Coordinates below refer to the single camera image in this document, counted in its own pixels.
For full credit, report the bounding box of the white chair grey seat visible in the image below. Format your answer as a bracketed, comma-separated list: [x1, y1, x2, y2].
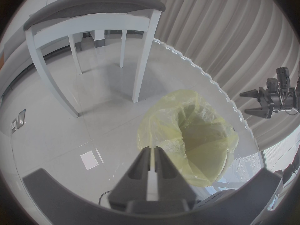
[23, 0, 166, 118]

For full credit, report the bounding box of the beige curtain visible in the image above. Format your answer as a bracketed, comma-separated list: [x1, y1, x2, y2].
[152, 0, 300, 150]

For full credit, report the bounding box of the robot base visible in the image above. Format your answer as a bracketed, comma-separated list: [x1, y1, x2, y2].
[195, 188, 237, 210]

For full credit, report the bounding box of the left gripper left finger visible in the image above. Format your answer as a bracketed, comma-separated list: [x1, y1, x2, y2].
[108, 147, 152, 212]

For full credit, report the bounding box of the black cable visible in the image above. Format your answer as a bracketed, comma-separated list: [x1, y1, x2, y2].
[98, 190, 113, 204]

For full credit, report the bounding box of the white trash bin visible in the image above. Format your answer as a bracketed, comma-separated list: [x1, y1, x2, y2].
[141, 112, 238, 182]

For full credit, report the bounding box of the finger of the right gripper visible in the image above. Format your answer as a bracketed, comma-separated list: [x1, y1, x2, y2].
[244, 107, 270, 119]
[240, 89, 259, 98]

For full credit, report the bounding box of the yellow plastic bag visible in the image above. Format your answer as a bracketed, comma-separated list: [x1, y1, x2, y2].
[137, 90, 239, 187]

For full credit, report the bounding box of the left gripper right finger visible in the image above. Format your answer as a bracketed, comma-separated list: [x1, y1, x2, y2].
[155, 147, 196, 211]

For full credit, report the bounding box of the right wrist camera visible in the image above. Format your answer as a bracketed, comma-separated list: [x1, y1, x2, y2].
[267, 78, 279, 91]

